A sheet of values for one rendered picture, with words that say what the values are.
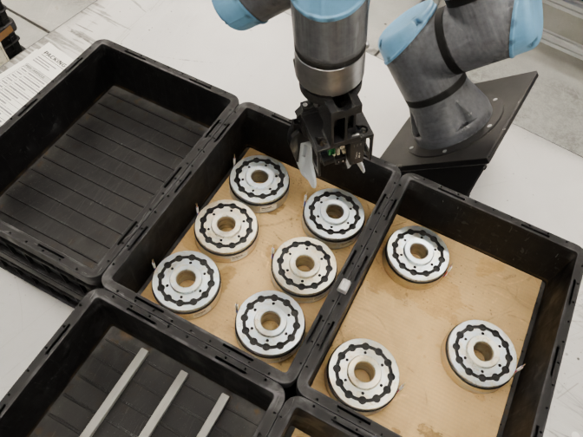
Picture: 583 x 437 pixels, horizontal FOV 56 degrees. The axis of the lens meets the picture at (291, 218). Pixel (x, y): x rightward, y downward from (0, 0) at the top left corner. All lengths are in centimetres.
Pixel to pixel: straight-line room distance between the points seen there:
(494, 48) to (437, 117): 16
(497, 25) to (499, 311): 44
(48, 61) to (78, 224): 56
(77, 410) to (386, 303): 47
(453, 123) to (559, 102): 162
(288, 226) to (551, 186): 62
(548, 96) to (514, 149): 131
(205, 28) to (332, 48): 94
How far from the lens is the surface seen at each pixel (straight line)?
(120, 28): 149
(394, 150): 113
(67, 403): 85
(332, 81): 58
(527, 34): 94
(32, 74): 142
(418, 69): 99
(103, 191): 100
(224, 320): 85
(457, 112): 104
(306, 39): 55
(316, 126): 66
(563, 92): 269
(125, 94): 114
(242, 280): 88
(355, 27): 55
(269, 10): 68
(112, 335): 87
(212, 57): 139
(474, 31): 95
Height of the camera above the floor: 162
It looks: 58 degrees down
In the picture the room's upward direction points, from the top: 7 degrees clockwise
